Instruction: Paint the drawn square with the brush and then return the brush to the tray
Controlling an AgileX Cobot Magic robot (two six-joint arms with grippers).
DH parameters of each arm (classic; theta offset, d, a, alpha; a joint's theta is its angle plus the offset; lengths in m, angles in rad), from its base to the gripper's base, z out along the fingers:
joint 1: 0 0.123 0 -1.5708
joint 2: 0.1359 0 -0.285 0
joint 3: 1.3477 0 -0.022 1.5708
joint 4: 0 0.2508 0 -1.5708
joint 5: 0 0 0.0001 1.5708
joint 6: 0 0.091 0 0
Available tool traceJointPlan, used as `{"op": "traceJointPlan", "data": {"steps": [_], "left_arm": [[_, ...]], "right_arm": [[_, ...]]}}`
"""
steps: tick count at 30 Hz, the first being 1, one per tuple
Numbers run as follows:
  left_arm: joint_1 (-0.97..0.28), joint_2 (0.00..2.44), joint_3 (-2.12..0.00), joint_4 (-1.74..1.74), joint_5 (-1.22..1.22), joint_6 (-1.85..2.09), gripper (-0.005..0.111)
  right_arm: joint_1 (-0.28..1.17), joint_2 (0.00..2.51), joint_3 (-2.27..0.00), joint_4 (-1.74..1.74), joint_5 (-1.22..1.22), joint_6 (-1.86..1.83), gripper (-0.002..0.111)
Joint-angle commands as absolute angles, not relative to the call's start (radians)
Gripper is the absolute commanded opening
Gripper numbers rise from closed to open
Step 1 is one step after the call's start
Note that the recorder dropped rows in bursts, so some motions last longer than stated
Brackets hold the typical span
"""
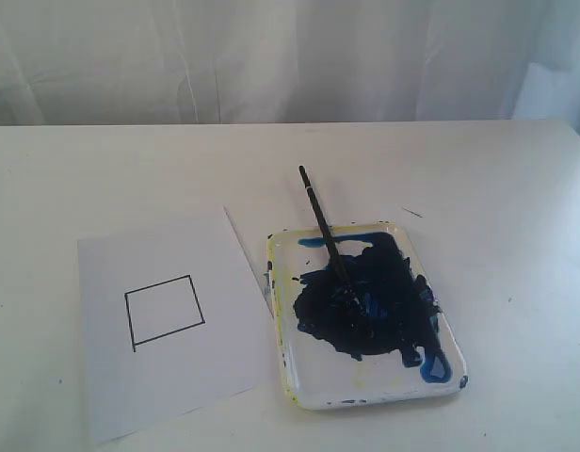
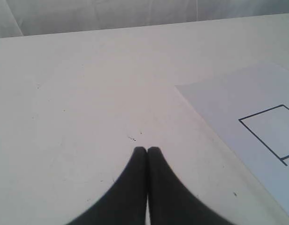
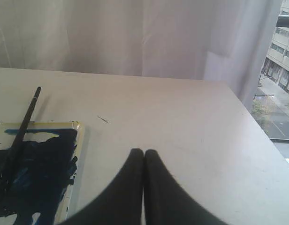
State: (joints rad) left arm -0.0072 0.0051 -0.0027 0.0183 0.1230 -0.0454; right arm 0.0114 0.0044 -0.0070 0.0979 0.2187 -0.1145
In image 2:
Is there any white backdrop curtain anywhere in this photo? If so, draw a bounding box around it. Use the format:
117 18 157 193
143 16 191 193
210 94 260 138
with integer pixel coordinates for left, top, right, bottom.
0 0 289 38

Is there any white paper with square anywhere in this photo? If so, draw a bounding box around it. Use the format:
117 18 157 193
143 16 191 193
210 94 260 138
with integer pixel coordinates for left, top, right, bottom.
177 63 289 215

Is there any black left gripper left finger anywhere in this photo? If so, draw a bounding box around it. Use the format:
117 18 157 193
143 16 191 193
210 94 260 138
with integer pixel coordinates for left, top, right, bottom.
69 147 147 225

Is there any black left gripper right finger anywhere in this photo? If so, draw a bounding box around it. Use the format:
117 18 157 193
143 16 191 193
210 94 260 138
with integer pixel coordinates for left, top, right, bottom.
147 147 229 225

